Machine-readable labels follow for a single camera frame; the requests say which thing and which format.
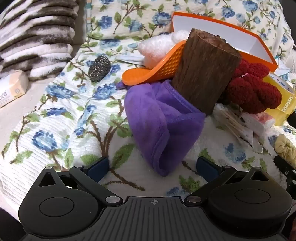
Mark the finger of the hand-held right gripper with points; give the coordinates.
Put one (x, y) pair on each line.
(285, 170)

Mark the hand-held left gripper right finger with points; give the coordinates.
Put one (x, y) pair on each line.
(206, 167)

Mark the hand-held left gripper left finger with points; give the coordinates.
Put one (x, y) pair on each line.
(100, 167)

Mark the purple fleece cloth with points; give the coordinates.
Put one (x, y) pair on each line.
(157, 125)

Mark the dark red fuzzy toy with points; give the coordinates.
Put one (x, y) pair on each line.
(252, 92)

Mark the orange textured silicone mat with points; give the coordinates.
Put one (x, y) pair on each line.
(150, 74)

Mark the white fluffy cloth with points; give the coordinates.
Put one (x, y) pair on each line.
(157, 47)

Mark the orange cardboard box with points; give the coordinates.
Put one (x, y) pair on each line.
(231, 34)

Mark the cream scrunchie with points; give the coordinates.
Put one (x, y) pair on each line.
(285, 144)

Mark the clear bag of toothpicks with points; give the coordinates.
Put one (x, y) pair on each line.
(231, 122)

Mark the pink white tissue packet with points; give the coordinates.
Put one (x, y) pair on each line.
(261, 121)

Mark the floral blanket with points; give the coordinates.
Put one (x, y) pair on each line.
(57, 129)

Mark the yellow box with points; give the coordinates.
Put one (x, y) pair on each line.
(281, 109)

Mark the brown wooden block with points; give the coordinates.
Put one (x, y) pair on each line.
(205, 69)

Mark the steel wool scrubber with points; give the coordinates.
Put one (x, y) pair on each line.
(99, 68)

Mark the white paper packet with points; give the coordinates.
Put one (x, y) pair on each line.
(129, 60)

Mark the cream tissue pack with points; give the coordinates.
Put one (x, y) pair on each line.
(11, 89)

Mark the brown white striped fluffy blanket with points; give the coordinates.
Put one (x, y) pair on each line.
(37, 39)

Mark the floral pillow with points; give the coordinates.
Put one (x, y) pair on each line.
(138, 16)

